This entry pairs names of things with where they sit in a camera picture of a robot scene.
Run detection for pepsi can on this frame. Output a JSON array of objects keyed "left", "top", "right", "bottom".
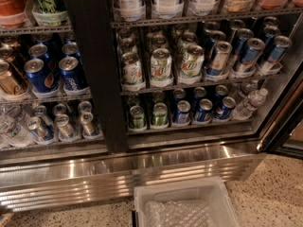
[
  {"left": 24, "top": 59, "right": 59, "bottom": 98},
  {"left": 59, "top": 57, "right": 88, "bottom": 95}
]

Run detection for green can left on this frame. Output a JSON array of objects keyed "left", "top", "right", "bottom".
[{"left": 129, "top": 105, "right": 147, "bottom": 131}]

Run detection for stainless fridge base grille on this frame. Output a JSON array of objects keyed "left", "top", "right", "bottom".
[{"left": 0, "top": 141, "right": 265, "bottom": 213}]

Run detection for gold brown can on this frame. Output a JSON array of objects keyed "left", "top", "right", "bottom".
[{"left": 0, "top": 61, "right": 27, "bottom": 101}]

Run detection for front right pepsi can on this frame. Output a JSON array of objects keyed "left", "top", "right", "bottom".
[{"left": 59, "top": 57, "right": 88, "bottom": 95}]

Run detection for black fridge centre post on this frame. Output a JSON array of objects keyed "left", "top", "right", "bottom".
[{"left": 64, "top": 0, "right": 128, "bottom": 153}]

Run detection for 7up can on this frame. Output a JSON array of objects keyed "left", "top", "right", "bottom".
[
  {"left": 150, "top": 48, "right": 172, "bottom": 87},
  {"left": 121, "top": 52, "right": 145, "bottom": 92},
  {"left": 178, "top": 44, "right": 205, "bottom": 84}
]

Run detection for green can right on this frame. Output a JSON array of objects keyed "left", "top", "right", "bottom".
[{"left": 151, "top": 103, "right": 169, "bottom": 129}]

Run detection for bubble wrap sheet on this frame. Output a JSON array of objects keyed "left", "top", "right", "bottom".
[{"left": 145, "top": 200, "right": 215, "bottom": 227}]

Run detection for clear water bottle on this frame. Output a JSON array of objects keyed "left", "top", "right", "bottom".
[
  {"left": 232, "top": 88, "right": 268, "bottom": 120},
  {"left": 0, "top": 115, "right": 33, "bottom": 148}
]

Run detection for black fridge door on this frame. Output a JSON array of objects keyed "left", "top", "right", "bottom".
[{"left": 257, "top": 65, "right": 303, "bottom": 160}]

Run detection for middle 7up can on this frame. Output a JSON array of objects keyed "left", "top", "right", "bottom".
[{"left": 150, "top": 48, "right": 172, "bottom": 87}]

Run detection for red bull can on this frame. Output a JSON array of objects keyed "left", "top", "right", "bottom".
[
  {"left": 234, "top": 38, "right": 265, "bottom": 73},
  {"left": 258, "top": 36, "right": 292, "bottom": 75},
  {"left": 204, "top": 41, "right": 232, "bottom": 81}
]

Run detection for front left pepsi can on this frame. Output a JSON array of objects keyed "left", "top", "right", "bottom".
[{"left": 24, "top": 59, "right": 59, "bottom": 98}]

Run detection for clear water bottle right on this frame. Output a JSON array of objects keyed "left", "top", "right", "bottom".
[{"left": 232, "top": 88, "right": 268, "bottom": 120}]

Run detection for right 7up can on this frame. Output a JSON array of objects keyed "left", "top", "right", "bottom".
[{"left": 178, "top": 44, "right": 205, "bottom": 84}]

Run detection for white plastic bin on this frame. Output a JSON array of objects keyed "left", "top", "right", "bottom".
[{"left": 134, "top": 177, "right": 240, "bottom": 227}]

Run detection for white bottle left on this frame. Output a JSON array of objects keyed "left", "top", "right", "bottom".
[{"left": 115, "top": 0, "right": 143, "bottom": 22}]

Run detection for silver can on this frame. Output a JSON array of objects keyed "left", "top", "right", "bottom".
[
  {"left": 80, "top": 113, "right": 102, "bottom": 139},
  {"left": 27, "top": 116, "right": 57, "bottom": 145},
  {"left": 55, "top": 114, "right": 80, "bottom": 142}
]

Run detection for clear water bottle left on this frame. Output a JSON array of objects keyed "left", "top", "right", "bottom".
[{"left": 0, "top": 115, "right": 33, "bottom": 148}]

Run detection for blue can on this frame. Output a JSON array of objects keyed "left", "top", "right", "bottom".
[
  {"left": 213, "top": 96, "right": 236, "bottom": 120},
  {"left": 193, "top": 98, "right": 213, "bottom": 124},
  {"left": 172, "top": 100, "right": 190, "bottom": 125}
]

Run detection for left 7up can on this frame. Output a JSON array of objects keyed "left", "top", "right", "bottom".
[{"left": 121, "top": 52, "right": 145, "bottom": 92}]

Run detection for white bottle middle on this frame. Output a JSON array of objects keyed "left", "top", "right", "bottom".
[{"left": 151, "top": 0, "right": 184, "bottom": 19}]

